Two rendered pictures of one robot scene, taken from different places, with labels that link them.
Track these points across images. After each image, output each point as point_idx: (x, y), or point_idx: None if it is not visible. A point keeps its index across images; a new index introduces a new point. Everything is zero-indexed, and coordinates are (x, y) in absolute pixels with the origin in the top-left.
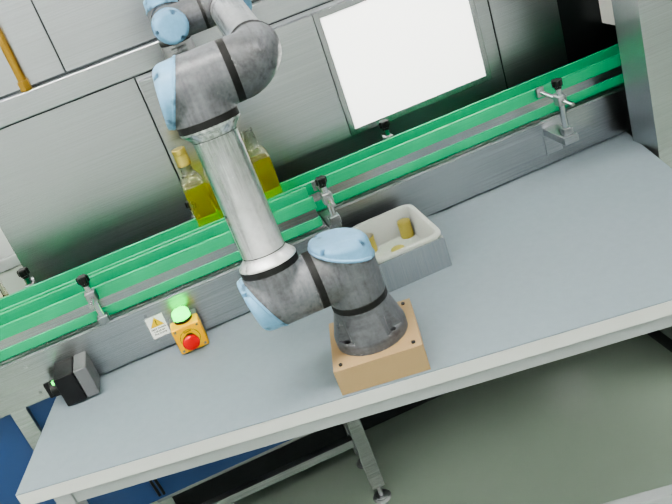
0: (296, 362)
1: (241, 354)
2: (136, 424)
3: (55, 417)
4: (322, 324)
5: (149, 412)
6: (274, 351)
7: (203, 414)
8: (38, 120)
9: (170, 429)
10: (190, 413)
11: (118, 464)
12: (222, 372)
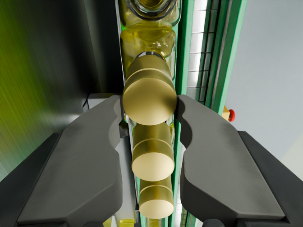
0: None
1: (257, 80)
2: (262, 144)
3: None
4: (290, 4)
5: (258, 138)
6: (282, 56)
7: (296, 111)
8: None
9: (288, 128)
10: (286, 117)
11: (286, 152)
12: (265, 95)
